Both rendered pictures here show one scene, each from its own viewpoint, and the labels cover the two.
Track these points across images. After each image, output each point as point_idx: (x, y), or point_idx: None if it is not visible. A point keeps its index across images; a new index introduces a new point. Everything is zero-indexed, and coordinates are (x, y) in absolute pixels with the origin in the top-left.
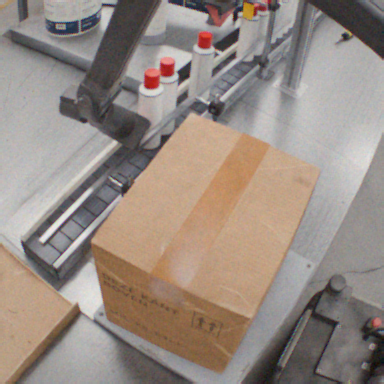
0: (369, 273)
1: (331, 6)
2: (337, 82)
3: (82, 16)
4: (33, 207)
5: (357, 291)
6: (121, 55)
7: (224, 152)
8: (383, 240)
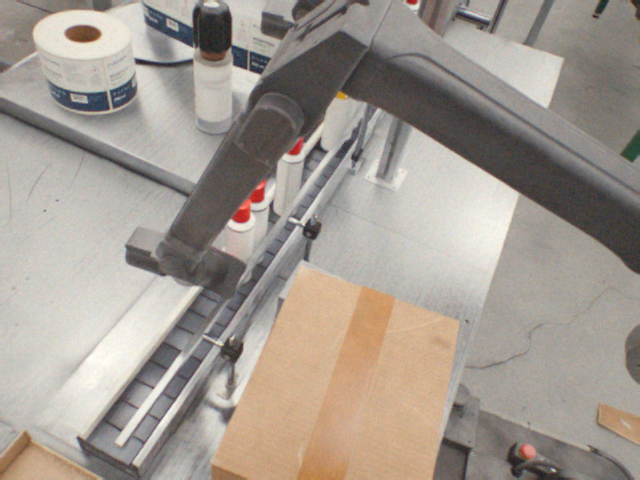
0: (492, 368)
1: (540, 189)
2: (444, 158)
3: (111, 85)
4: (90, 375)
5: (480, 393)
6: (223, 219)
7: (346, 315)
8: (504, 324)
